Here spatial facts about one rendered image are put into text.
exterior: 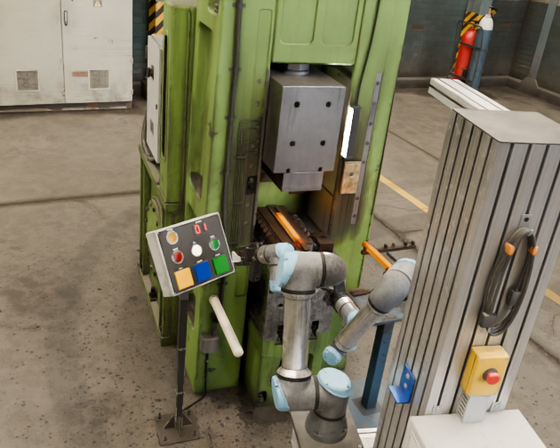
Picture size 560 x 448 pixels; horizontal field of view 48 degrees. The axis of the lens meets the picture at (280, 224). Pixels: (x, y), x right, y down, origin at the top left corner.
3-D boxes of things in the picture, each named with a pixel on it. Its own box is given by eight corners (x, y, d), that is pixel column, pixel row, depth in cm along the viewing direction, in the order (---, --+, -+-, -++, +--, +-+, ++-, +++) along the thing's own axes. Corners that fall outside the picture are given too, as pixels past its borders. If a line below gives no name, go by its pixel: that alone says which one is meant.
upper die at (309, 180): (321, 190, 298) (324, 172, 294) (281, 192, 291) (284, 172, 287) (289, 157, 332) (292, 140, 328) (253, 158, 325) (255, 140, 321)
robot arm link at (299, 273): (318, 417, 210) (327, 254, 204) (274, 418, 207) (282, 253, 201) (310, 403, 221) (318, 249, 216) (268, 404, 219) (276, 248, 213)
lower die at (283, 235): (311, 255, 314) (313, 240, 310) (273, 259, 307) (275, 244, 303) (282, 218, 348) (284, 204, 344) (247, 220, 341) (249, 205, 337)
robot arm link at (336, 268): (358, 251, 208) (322, 265, 255) (325, 250, 206) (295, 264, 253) (359, 285, 206) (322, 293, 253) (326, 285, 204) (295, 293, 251)
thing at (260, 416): (339, 421, 341) (339, 420, 341) (236, 442, 321) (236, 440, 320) (311, 374, 373) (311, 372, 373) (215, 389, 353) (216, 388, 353)
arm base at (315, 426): (352, 442, 218) (356, 420, 214) (310, 445, 215) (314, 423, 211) (340, 411, 231) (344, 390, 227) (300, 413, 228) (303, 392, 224)
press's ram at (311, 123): (349, 170, 298) (364, 86, 281) (273, 173, 285) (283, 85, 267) (315, 140, 333) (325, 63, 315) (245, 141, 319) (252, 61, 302)
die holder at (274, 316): (330, 332, 334) (342, 259, 314) (261, 341, 320) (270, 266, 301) (292, 276, 380) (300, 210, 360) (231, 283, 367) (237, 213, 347)
